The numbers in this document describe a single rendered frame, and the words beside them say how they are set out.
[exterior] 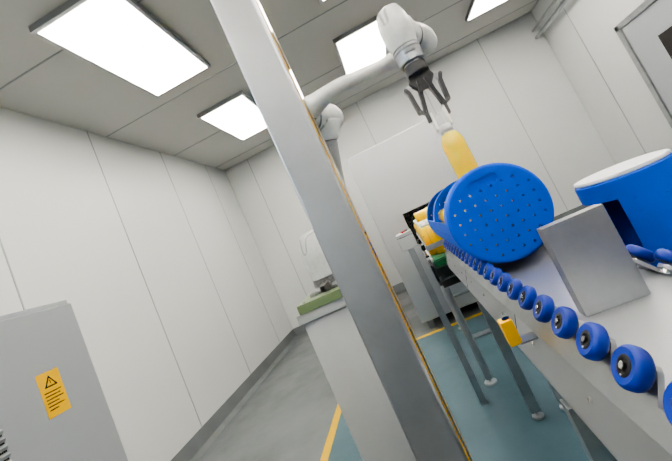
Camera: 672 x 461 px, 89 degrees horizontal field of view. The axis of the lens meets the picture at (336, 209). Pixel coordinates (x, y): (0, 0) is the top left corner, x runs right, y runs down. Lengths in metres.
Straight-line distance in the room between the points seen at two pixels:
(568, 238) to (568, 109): 6.33
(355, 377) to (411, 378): 1.06
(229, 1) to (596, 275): 0.70
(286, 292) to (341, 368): 5.09
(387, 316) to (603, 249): 0.38
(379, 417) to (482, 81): 5.87
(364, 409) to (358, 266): 1.19
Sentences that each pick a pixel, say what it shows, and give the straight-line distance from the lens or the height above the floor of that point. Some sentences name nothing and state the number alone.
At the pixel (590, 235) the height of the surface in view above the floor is 1.04.
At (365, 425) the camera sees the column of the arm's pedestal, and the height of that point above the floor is 0.50.
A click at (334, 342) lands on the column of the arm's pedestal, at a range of 1.51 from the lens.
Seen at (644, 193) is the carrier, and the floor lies 0.95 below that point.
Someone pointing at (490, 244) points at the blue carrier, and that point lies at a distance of 1.06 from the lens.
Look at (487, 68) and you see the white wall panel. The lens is 6.82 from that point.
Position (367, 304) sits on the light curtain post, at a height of 1.11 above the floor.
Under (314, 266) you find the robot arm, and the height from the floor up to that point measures 1.16.
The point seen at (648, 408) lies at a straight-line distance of 0.49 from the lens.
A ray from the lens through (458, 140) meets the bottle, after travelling 1.15.
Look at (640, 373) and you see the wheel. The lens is 0.46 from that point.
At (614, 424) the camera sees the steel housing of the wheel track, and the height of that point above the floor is 0.88.
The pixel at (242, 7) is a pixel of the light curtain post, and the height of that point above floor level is 1.56.
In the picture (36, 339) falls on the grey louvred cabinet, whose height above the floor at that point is 1.33.
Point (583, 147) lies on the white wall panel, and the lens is 6.93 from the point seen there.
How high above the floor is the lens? 1.20
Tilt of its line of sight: 6 degrees up
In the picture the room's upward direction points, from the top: 25 degrees counter-clockwise
